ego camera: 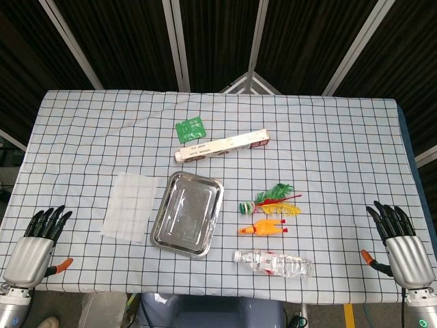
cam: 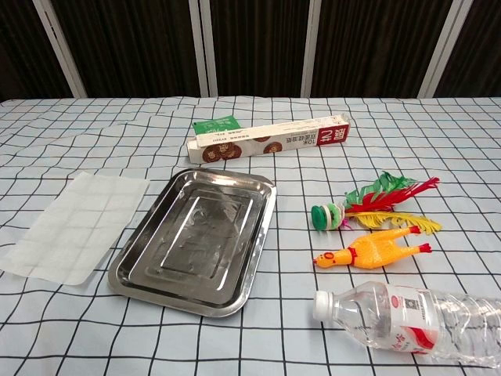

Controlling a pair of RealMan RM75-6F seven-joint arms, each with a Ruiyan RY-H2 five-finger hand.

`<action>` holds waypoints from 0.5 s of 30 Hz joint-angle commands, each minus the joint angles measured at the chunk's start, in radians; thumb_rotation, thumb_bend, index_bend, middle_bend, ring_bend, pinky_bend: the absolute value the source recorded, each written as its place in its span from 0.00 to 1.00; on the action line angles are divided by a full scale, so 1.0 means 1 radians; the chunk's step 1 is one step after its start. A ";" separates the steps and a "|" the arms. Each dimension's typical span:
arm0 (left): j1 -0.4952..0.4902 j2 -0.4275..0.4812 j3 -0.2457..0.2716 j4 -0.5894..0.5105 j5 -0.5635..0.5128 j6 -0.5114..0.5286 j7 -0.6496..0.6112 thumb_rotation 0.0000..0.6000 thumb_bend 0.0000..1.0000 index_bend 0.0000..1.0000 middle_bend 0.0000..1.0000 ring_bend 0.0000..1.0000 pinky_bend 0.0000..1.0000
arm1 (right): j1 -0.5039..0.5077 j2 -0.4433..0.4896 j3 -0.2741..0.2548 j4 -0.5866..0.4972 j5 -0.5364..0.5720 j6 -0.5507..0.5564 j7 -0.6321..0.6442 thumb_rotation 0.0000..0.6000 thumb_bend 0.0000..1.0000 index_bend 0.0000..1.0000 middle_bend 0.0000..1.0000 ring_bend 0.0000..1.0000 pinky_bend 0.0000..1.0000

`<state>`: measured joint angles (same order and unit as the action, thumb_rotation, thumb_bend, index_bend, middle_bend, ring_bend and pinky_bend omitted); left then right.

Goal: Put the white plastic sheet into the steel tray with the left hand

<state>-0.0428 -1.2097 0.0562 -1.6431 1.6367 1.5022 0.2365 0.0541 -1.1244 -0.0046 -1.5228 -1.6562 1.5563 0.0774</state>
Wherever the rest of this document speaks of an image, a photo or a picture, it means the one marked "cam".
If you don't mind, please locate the white black-grid tablecloth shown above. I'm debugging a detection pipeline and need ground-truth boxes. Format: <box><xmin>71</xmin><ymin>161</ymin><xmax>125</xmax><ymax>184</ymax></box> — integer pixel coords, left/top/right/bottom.
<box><xmin>0</xmin><ymin>96</ymin><xmax>501</xmax><ymax>376</ymax></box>

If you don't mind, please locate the clear plastic water bottle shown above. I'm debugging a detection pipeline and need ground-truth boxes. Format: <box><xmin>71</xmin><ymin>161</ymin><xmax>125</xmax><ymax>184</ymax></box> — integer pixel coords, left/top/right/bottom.
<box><xmin>313</xmin><ymin>280</ymin><xmax>501</xmax><ymax>370</ymax></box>

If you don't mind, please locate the long baking paper box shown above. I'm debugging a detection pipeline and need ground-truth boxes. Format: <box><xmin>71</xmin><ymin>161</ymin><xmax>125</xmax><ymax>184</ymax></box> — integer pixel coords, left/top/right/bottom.
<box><xmin>186</xmin><ymin>113</ymin><xmax>351</xmax><ymax>165</ymax></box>

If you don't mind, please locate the silver metal baking tray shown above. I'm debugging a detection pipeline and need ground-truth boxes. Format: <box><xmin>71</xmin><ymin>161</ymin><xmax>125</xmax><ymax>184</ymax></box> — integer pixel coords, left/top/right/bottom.
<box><xmin>107</xmin><ymin>168</ymin><xmax>278</xmax><ymax>318</ymax></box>

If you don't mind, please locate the white parchment paper sheet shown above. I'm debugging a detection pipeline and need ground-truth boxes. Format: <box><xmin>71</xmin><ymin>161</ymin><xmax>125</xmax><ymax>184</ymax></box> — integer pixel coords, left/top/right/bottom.
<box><xmin>0</xmin><ymin>169</ymin><xmax>151</xmax><ymax>287</ymax></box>

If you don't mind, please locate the colourful feather shuttlecock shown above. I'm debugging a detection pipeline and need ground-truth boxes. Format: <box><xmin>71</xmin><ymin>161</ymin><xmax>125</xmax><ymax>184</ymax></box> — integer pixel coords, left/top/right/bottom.
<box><xmin>310</xmin><ymin>171</ymin><xmax>442</xmax><ymax>237</ymax></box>

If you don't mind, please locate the yellow rubber chicken toy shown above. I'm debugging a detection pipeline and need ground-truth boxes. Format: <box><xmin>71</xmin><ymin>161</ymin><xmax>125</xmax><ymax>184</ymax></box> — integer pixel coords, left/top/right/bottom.
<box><xmin>312</xmin><ymin>225</ymin><xmax>433</xmax><ymax>272</ymax></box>

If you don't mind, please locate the white partition frame post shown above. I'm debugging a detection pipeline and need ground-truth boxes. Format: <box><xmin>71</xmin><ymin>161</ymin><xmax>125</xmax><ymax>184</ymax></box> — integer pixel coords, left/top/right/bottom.
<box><xmin>301</xmin><ymin>0</ymin><xmax>324</xmax><ymax>99</ymax></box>
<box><xmin>189</xmin><ymin>0</ymin><xmax>218</xmax><ymax>98</ymax></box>
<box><xmin>32</xmin><ymin>0</ymin><xmax>89</xmax><ymax>99</ymax></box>
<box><xmin>416</xmin><ymin>0</ymin><xmax>473</xmax><ymax>99</ymax></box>

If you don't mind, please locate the green and white packet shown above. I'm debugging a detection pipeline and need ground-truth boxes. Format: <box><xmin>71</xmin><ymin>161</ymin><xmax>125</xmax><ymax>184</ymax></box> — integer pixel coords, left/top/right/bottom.
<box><xmin>192</xmin><ymin>114</ymin><xmax>244</xmax><ymax>140</ymax></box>

